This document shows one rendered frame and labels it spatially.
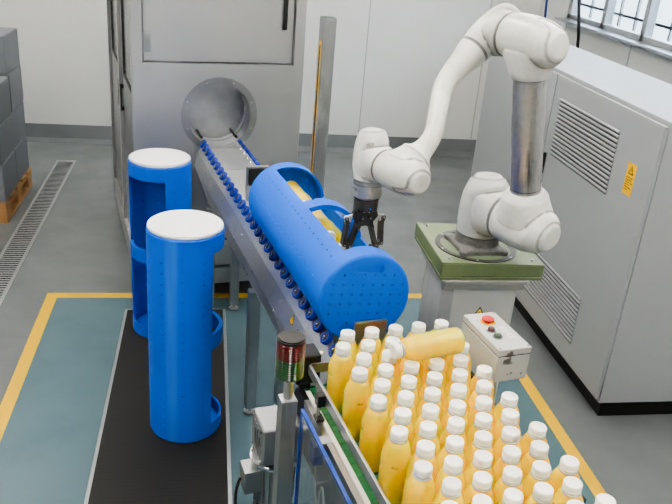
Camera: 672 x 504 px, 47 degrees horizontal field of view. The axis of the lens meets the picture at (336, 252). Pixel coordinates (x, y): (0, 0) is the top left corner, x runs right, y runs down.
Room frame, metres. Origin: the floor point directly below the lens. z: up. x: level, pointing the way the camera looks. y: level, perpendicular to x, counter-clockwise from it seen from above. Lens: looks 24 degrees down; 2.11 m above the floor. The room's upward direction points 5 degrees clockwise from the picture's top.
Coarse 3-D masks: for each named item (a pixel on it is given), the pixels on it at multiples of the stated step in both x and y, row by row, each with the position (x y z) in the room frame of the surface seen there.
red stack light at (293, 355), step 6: (276, 348) 1.45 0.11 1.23; (282, 348) 1.43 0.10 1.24; (288, 348) 1.42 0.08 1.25; (294, 348) 1.42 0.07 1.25; (300, 348) 1.43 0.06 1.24; (276, 354) 1.45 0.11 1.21; (282, 354) 1.43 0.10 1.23; (288, 354) 1.42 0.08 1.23; (294, 354) 1.42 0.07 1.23; (300, 354) 1.43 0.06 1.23; (282, 360) 1.43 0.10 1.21; (288, 360) 1.42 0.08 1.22; (294, 360) 1.43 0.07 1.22; (300, 360) 1.43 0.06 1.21
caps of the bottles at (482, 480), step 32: (384, 384) 1.55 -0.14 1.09; (416, 384) 1.58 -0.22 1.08; (480, 384) 1.59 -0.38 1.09; (480, 416) 1.46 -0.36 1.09; (512, 416) 1.47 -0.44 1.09; (416, 448) 1.34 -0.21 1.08; (448, 448) 1.35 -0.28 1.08; (512, 448) 1.35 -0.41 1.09; (544, 448) 1.36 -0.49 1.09; (448, 480) 1.23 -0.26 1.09; (480, 480) 1.24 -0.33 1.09; (512, 480) 1.25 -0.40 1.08; (576, 480) 1.26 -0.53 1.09
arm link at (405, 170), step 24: (456, 48) 2.38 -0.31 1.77; (480, 48) 2.36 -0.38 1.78; (456, 72) 2.33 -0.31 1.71; (432, 96) 2.26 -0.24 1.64; (432, 120) 2.17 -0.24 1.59; (408, 144) 2.09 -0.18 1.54; (432, 144) 2.11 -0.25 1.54; (384, 168) 2.06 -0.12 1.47; (408, 168) 2.01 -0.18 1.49; (408, 192) 2.00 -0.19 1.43
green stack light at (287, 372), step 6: (276, 360) 1.44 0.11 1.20; (276, 366) 1.44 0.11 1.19; (282, 366) 1.43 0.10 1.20; (288, 366) 1.42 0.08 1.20; (294, 366) 1.43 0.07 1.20; (300, 366) 1.44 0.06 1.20; (276, 372) 1.44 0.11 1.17; (282, 372) 1.43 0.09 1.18; (288, 372) 1.42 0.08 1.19; (294, 372) 1.43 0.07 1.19; (300, 372) 1.44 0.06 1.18; (282, 378) 1.43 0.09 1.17; (288, 378) 1.42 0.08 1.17; (294, 378) 1.43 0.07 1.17; (300, 378) 1.44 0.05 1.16
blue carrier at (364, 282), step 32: (256, 192) 2.68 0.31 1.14; (288, 192) 2.51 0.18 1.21; (320, 192) 2.80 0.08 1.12; (288, 224) 2.33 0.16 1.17; (320, 224) 2.22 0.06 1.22; (352, 224) 2.42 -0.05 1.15; (288, 256) 2.23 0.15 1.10; (320, 256) 2.06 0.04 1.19; (352, 256) 1.99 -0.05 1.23; (384, 256) 2.01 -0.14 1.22; (320, 288) 1.95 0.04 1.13; (352, 288) 1.97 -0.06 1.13; (384, 288) 2.01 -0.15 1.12; (352, 320) 1.98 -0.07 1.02
